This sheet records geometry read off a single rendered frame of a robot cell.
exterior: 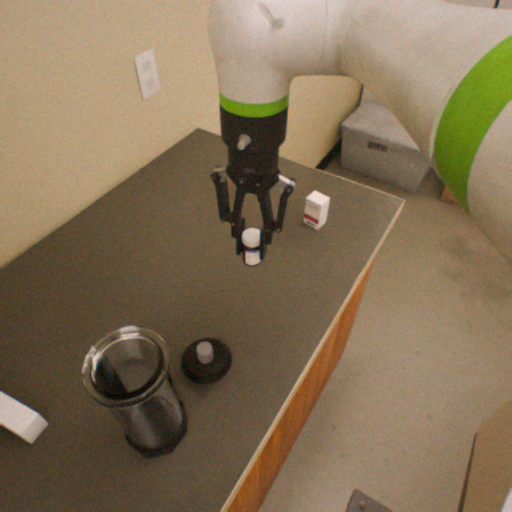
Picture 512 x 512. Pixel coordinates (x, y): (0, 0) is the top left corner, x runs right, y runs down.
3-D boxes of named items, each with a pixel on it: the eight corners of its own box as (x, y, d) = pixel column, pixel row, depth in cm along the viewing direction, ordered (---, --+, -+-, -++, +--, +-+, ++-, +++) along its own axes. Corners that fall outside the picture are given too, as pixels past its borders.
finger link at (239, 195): (247, 180, 60) (238, 177, 60) (234, 230, 69) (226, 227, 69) (254, 166, 63) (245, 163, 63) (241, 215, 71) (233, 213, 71)
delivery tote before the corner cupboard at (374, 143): (332, 167, 276) (339, 124, 251) (357, 141, 299) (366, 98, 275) (418, 199, 253) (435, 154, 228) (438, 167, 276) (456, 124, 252)
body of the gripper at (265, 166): (216, 148, 55) (220, 200, 62) (276, 157, 54) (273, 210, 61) (232, 121, 60) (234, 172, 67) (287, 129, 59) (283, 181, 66)
